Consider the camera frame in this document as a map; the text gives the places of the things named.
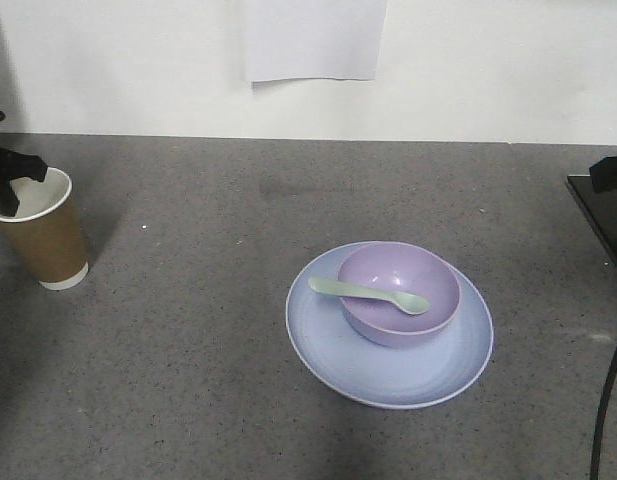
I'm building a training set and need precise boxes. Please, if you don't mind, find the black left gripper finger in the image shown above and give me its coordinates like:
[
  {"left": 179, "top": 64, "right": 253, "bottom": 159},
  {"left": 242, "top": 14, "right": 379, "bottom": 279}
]
[
  {"left": 0, "top": 147, "right": 48, "bottom": 182},
  {"left": 0, "top": 180, "right": 19, "bottom": 218}
]

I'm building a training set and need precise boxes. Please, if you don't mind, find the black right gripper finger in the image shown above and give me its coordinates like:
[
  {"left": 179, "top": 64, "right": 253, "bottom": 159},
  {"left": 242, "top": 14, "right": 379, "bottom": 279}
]
[{"left": 589, "top": 156, "right": 617, "bottom": 193}]

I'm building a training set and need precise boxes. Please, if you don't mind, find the brown paper cup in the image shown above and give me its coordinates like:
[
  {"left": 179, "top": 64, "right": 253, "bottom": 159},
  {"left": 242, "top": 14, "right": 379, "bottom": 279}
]
[{"left": 0, "top": 167, "right": 89, "bottom": 291}]

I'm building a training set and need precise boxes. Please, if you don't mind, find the purple plastic bowl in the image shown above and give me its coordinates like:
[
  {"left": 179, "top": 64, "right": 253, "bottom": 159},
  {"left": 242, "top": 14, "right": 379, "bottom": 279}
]
[{"left": 337, "top": 242, "right": 461, "bottom": 348}]

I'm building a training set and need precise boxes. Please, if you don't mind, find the pale green plastic spoon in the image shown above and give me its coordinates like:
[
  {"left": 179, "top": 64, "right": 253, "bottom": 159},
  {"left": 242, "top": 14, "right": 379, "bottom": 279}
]
[{"left": 308, "top": 276, "right": 431, "bottom": 315}]

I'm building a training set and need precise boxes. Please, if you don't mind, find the light blue round plate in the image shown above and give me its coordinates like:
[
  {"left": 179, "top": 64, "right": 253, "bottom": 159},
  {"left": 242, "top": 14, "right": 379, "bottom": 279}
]
[{"left": 286, "top": 243, "right": 494, "bottom": 410}]

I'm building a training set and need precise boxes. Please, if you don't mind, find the black gas stove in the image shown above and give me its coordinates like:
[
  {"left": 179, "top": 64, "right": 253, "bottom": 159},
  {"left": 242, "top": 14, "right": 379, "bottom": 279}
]
[{"left": 566, "top": 175, "right": 617, "bottom": 268}]

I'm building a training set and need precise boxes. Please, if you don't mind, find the white paper sheet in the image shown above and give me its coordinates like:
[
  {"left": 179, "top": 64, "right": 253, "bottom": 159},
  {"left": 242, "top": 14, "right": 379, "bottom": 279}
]
[{"left": 243, "top": 0, "right": 387, "bottom": 83}]

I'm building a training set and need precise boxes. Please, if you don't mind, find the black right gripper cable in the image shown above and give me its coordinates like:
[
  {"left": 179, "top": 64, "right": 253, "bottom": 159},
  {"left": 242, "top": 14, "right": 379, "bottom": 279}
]
[{"left": 590, "top": 314, "right": 617, "bottom": 480}]

